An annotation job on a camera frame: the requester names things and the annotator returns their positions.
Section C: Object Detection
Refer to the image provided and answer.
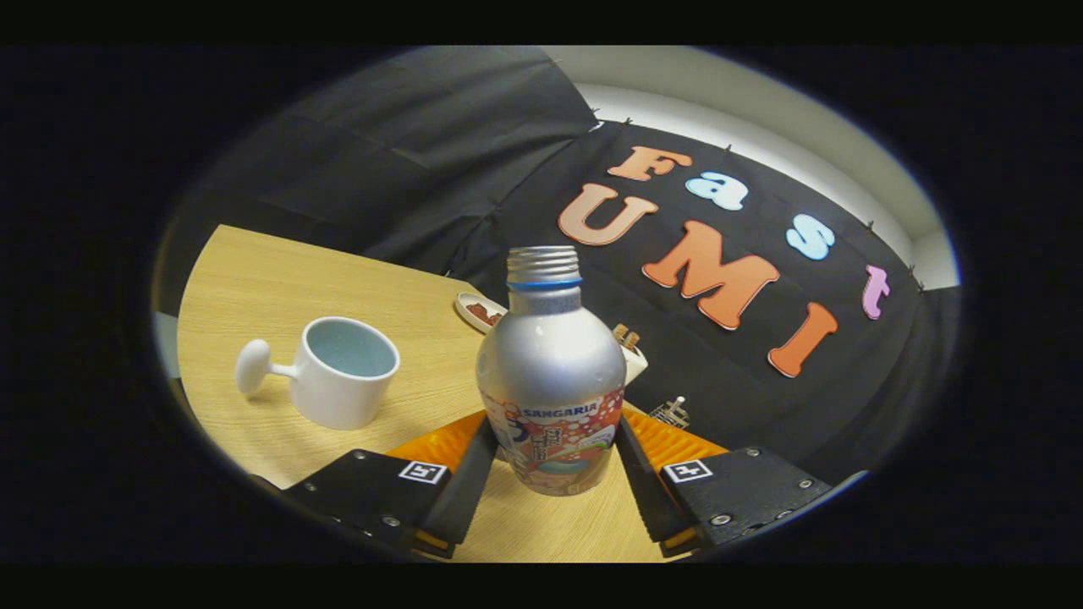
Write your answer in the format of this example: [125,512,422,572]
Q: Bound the metal wire rack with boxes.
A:
[649,396,691,431]

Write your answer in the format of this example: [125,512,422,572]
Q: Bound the white oval plate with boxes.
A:
[454,292,509,335]

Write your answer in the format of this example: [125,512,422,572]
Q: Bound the silver juice bottle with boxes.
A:
[476,246,628,497]

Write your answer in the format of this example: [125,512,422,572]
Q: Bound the white cup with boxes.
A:
[234,316,401,431]

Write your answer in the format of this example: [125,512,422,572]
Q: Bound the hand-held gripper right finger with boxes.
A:
[615,404,835,558]

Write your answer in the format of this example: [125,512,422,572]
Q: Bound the white toaster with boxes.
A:
[618,338,650,387]

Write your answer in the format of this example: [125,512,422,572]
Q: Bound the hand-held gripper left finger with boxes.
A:
[280,412,500,560]

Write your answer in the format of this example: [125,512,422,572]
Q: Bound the wooden table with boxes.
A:
[173,224,678,564]

